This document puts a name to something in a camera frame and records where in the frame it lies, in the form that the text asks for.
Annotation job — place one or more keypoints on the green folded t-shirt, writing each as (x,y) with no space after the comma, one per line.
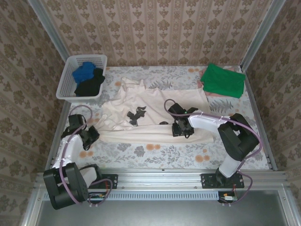
(223,80)

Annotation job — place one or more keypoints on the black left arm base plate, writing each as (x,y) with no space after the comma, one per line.
(113,181)

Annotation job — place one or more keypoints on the long aluminium mounting rail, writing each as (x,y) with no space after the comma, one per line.
(160,179)

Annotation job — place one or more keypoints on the white plastic laundry basket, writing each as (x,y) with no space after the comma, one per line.
(82,58)

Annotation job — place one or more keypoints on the black t-shirt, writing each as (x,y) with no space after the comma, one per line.
(90,86)

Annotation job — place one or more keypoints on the aluminium corner post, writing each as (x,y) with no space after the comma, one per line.
(266,23)
(46,21)

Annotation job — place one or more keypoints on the floral tablecloth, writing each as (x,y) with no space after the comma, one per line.
(141,155)

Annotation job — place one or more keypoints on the grey steel sheet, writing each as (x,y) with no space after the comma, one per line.
(164,214)

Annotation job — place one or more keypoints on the aluminium lower frame bar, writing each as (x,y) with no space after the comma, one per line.
(288,207)
(31,209)

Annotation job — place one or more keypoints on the pink folded t-shirt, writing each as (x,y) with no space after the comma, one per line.
(211,93)

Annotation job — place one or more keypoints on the cream t-shirt with robot print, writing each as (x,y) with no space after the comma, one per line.
(150,134)

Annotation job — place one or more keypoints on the small green circuit board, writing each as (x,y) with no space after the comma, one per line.
(229,198)
(96,196)

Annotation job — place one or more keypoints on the blue t-shirt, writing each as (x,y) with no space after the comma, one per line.
(82,73)

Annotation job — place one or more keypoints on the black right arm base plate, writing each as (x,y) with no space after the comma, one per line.
(207,181)

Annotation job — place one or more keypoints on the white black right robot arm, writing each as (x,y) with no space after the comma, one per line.
(204,122)

